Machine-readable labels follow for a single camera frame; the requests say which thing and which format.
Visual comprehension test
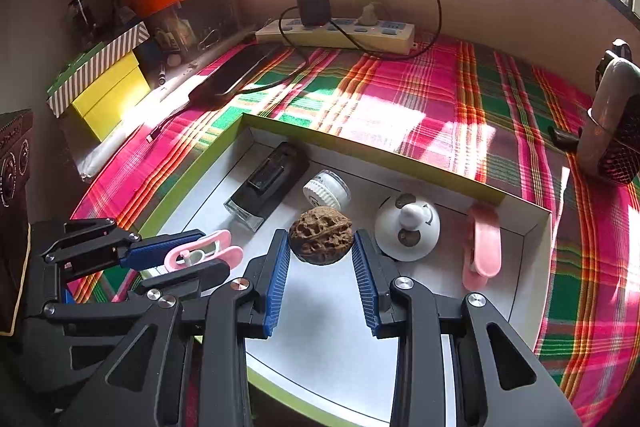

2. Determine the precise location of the brown walnut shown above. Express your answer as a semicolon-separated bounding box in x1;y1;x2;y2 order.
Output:
288;206;354;265

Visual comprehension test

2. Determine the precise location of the plaid pink green cloth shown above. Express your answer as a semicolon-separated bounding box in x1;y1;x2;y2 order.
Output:
74;38;639;426

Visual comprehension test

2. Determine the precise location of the striped gift box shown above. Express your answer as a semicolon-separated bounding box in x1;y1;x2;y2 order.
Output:
47;22;150;118

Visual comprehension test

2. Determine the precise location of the white plug in strip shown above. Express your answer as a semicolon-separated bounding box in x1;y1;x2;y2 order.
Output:
357;2;378;26

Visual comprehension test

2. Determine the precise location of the pink clip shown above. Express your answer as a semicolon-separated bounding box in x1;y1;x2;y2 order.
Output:
462;204;502;291
164;230;244;272

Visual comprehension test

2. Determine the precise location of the yellow box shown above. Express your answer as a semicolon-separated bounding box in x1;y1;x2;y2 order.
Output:
72;52;150;142

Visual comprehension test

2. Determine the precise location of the green white cardboard box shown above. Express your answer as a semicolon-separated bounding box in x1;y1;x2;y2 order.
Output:
141;114;552;426

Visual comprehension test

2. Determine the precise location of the small white ribbed jar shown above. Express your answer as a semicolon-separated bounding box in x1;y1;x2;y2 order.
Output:
303;170;352;211

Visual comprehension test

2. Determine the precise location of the white round face toy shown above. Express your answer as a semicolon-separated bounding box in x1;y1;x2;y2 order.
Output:
373;193;440;262

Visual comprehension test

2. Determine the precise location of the white power strip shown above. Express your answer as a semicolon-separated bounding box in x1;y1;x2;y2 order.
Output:
255;17;416;55

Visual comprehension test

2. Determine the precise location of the black charger adapter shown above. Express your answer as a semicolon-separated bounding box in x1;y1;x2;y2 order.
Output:
296;0;332;27

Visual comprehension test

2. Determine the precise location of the black smartphone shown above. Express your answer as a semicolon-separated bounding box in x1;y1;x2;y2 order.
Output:
188;42;284;110

